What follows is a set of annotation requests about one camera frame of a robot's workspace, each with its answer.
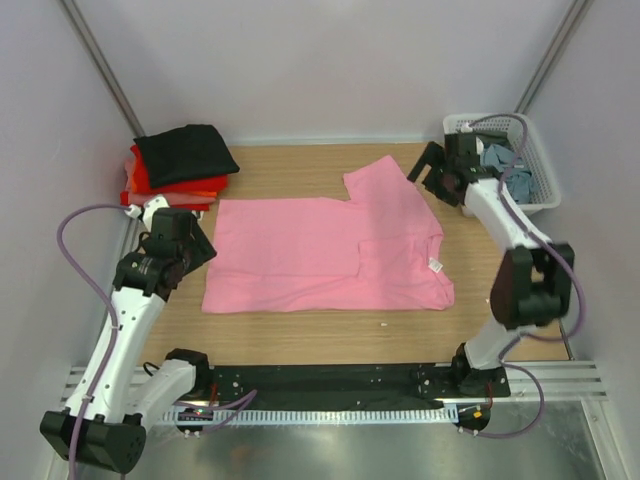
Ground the pink t-shirt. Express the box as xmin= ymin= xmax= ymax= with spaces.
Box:
xmin=202 ymin=156 xmax=455 ymax=314

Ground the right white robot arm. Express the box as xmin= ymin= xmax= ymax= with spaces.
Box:
xmin=407 ymin=133 xmax=575 ymax=397

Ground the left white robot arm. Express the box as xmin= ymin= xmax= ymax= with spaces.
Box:
xmin=40 ymin=206 xmax=216 ymax=479

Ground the olive crumpled t-shirt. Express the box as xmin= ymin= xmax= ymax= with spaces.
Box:
xmin=475 ymin=130 xmax=512 ymax=150

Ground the orange folded t-shirt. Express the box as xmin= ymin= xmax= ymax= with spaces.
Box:
xmin=120 ymin=159 xmax=217 ymax=211

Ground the grey-blue crumpled t-shirt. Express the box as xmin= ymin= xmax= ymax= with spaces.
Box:
xmin=480 ymin=144 xmax=538 ymax=204

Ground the red folded t-shirt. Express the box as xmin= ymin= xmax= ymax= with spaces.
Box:
xmin=125 ymin=145 xmax=229 ymax=197

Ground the white plastic basket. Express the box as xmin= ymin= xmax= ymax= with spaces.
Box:
xmin=442 ymin=113 xmax=561 ymax=215

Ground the black folded t-shirt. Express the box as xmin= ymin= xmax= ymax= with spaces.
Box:
xmin=134 ymin=124 xmax=241 ymax=189

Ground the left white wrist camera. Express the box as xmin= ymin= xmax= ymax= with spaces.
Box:
xmin=124 ymin=195 xmax=170 ymax=229

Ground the right aluminium corner post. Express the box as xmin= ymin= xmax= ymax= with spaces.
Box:
xmin=515 ymin=0 xmax=594 ymax=114

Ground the aluminium corner post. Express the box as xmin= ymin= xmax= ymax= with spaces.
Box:
xmin=515 ymin=0 xmax=594 ymax=114
xmin=58 ymin=0 xmax=145 ymax=137

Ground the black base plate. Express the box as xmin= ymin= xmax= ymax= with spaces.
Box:
xmin=211 ymin=363 xmax=511 ymax=412

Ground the left aluminium corner post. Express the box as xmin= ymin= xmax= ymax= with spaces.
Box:
xmin=58 ymin=0 xmax=145 ymax=137

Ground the white slotted cable duct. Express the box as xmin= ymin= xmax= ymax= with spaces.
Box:
xmin=157 ymin=405 xmax=459 ymax=427

